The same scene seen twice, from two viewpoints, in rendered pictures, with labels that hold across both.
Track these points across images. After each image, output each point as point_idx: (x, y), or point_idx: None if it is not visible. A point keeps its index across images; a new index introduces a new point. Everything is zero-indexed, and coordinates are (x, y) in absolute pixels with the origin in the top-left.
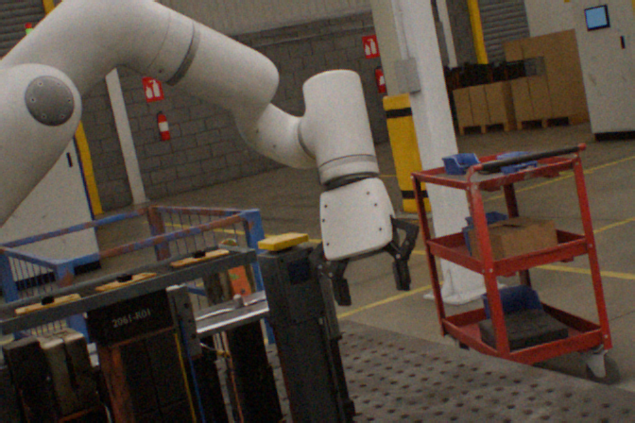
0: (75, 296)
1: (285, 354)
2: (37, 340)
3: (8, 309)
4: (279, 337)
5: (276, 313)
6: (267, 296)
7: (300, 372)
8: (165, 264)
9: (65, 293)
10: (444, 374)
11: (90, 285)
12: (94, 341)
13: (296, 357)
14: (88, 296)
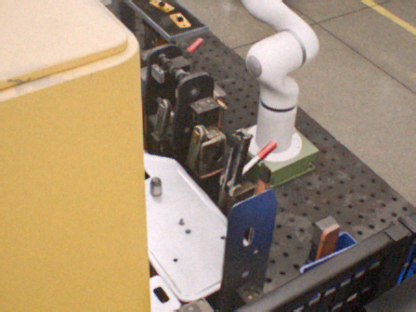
0: (175, 15)
1: (125, 26)
2: (149, 49)
3: (168, 32)
4: (122, 20)
5: (127, 8)
6: (123, 4)
7: (135, 29)
8: (132, 0)
9: (155, 20)
10: None
11: (148, 16)
12: (158, 37)
13: (134, 23)
14: (174, 13)
